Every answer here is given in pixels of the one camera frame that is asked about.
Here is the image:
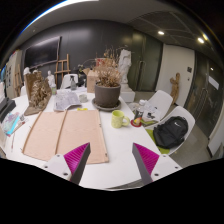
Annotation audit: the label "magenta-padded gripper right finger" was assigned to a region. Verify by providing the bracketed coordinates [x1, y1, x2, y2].
[131, 142, 183, 186]

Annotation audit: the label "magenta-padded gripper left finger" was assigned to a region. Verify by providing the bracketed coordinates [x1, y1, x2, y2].
[41, 142, 92, 185]

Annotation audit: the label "clear drink bottle white cap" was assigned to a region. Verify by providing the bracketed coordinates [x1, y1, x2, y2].
[133, 99, 147, 127]

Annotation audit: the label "green seat cushion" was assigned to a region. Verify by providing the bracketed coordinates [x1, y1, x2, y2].
[139, 118, 158, 127]
[145, 128, 171, 155]

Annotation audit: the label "black backpack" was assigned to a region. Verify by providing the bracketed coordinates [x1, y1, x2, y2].
[152, 115, 189, 150]

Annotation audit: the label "flat round red coaster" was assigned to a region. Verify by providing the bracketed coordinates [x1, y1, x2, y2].
[130, 119, 144, 128]

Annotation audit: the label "stack of papers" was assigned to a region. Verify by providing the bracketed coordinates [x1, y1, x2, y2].
[141, 100, 161, 123]

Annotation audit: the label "yellow-green mug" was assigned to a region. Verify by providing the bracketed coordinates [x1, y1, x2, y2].
[110, 109, 131, 129]

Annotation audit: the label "grey plant saucer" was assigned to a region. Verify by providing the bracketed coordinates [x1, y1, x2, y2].
[91, 97, 122, 112]

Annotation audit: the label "open newspaper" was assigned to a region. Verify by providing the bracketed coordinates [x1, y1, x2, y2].
[53, 89, 83, 112]

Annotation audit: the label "small grey cup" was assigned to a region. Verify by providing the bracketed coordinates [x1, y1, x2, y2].
[78, 93, 89, 103]

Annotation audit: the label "white plastic chair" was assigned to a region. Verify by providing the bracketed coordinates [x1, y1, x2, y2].
[60, 73, 79, 90]
[146, 105, 196, 157]
[128, 89, 174, 126]

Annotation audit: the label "dark pot with dry plant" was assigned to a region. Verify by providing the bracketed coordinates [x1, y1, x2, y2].
[93, 46, 126, 108]

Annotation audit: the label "white glue bottle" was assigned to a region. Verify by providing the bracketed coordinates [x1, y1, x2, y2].
[50, 82, 58, 96]

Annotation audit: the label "grey bottle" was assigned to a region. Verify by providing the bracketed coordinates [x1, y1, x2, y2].
[69, 74, 78, 91]

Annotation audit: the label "colourful art book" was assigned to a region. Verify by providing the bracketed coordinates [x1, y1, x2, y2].
[1, 111, 27, 137]

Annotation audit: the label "wooden figure sculpture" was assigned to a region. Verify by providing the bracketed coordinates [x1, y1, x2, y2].
[169, 72, 182, 105]

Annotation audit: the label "small white figurine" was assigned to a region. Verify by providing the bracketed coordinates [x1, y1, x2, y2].
[46, 70, 56, 88]

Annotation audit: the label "black flat boxes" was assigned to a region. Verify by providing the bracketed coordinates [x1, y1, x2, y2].
[0, 96, 17, 124]

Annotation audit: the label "wooden easel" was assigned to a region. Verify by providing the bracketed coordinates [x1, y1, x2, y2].
[13, 63, 23, 98]
[54, 53, 72, 88]

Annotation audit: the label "dark double door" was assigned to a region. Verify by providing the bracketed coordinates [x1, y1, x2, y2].
[128, 31, 164, 93]

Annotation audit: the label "red box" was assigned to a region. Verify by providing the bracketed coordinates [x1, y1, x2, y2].
[95, 58, 108, 68]

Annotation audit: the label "tall white statue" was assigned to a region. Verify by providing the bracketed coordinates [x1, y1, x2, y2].
[118, 49, 136, 103]

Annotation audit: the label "white cabinet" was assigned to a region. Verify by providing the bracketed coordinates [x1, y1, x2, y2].
[4, 49, 24, 99]

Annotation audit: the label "long ceiling light strip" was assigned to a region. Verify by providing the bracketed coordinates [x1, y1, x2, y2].
[19, 0, 101, 34]

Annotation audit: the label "black wall screen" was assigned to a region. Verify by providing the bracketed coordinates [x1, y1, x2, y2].
[23, 35, 62, 69]

